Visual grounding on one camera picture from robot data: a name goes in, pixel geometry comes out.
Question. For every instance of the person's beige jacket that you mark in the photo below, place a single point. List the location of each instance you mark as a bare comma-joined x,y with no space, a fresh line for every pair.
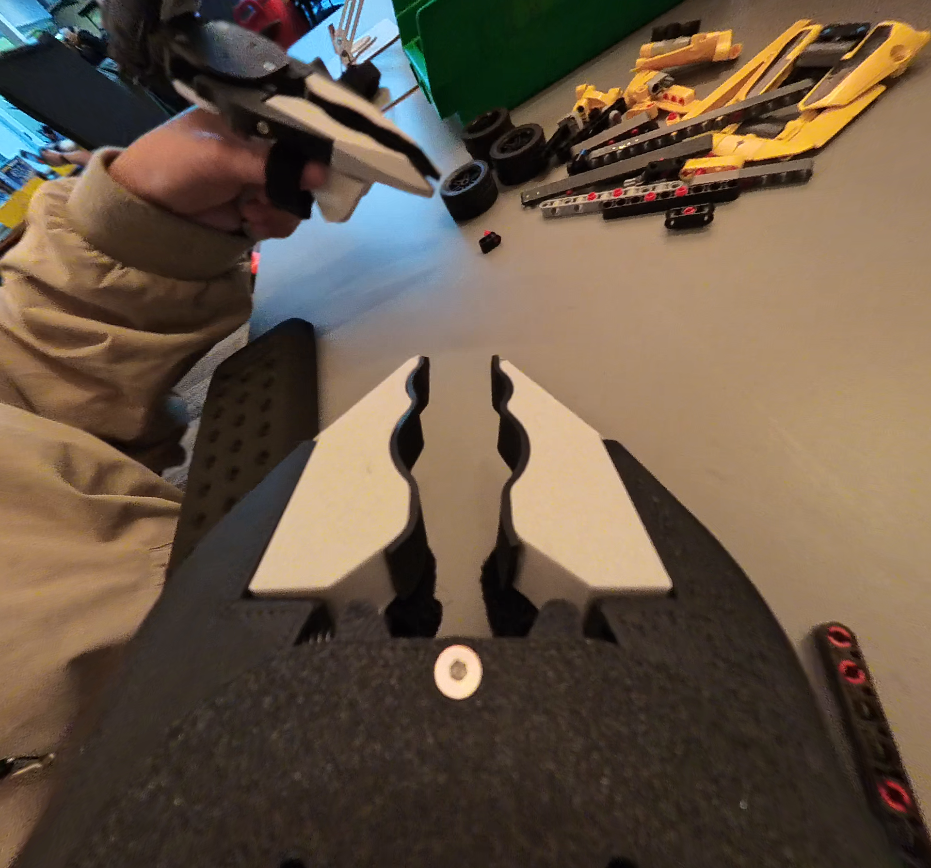
65,592

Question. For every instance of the yellow toy car section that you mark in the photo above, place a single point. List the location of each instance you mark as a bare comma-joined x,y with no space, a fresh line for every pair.
727,126

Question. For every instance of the black toy connector red pin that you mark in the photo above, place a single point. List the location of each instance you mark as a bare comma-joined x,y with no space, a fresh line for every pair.
490,241

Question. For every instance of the white jointed desk lamp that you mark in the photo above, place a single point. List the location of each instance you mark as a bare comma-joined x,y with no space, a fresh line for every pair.
356,10

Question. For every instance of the red office chair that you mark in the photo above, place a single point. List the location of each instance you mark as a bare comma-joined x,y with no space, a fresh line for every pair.
262,17

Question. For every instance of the black tilted panel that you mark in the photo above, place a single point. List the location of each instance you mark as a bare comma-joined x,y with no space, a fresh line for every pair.
73,90

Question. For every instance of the white table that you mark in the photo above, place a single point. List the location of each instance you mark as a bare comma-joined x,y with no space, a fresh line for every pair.
364,39

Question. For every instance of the black toy tire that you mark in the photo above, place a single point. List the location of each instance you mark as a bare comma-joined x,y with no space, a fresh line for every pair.
486,130
469,190
518,154

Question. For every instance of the black toy beam red pins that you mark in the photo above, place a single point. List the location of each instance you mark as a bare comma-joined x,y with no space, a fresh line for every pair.
865,730

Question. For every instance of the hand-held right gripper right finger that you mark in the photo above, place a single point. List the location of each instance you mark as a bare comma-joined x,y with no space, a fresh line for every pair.
589,519

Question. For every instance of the person's left hand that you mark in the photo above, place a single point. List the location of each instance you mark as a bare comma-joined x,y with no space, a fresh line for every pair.
189,170

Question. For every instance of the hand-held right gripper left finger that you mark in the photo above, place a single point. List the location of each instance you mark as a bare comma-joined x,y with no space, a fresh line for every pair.
334,519

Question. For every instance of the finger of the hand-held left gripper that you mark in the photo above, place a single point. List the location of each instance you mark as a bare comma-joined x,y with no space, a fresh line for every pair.
364,123
349,148

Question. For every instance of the grey desk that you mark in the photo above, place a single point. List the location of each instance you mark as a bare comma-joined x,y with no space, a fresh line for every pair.
691,374

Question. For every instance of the dark green bin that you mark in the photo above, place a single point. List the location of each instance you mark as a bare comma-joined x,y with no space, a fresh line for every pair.
545,17

